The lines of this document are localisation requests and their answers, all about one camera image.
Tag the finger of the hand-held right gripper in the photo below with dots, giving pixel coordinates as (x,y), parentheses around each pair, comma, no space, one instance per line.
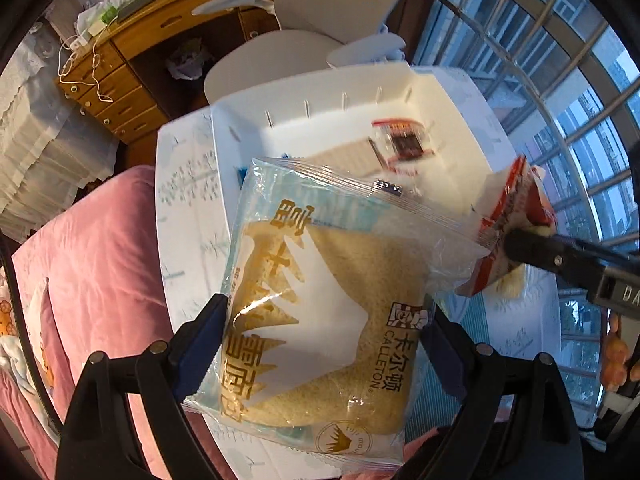
(540,252)

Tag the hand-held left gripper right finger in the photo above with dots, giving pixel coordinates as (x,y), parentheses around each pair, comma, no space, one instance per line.
(446,355)

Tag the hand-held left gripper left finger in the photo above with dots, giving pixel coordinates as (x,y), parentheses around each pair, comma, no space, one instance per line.
(200,355)

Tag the red white cartoon snack packet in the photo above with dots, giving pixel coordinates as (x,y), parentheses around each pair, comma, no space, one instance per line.
(500,195)

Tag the white bread packet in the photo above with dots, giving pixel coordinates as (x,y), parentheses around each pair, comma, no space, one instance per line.
(325,310)

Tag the red-edged brownie packet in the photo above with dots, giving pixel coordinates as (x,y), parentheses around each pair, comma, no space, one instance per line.
(405,142)

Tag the white plastic bin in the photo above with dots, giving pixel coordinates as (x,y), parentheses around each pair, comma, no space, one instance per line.
(320,130)

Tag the person's right hand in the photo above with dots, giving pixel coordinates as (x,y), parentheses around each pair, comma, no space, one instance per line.
(614,355)

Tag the metal window grille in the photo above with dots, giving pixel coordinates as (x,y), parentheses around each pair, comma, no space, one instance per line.
(612,184)

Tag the pink blanket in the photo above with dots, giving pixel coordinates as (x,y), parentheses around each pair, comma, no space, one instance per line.
(100,260)

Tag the white lace cover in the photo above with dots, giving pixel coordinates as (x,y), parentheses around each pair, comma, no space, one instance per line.
(40,135)

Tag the dark crumpled bag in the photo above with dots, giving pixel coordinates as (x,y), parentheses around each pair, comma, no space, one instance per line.
(187,57)

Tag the wooden desk with drawers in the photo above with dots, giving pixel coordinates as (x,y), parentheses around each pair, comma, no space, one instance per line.
(150,45)

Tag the green white box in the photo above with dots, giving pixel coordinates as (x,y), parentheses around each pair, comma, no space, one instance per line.
(100,16)

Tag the black keyboard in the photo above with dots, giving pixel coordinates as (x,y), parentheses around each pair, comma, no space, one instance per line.
(150,4)

